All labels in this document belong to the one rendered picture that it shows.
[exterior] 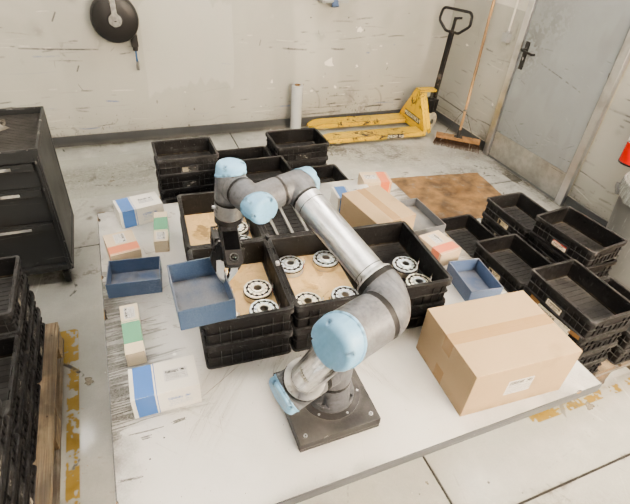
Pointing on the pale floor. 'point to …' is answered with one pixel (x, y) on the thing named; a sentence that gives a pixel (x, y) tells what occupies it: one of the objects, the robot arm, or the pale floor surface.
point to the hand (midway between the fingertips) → (226, 280)
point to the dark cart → (24, 195)
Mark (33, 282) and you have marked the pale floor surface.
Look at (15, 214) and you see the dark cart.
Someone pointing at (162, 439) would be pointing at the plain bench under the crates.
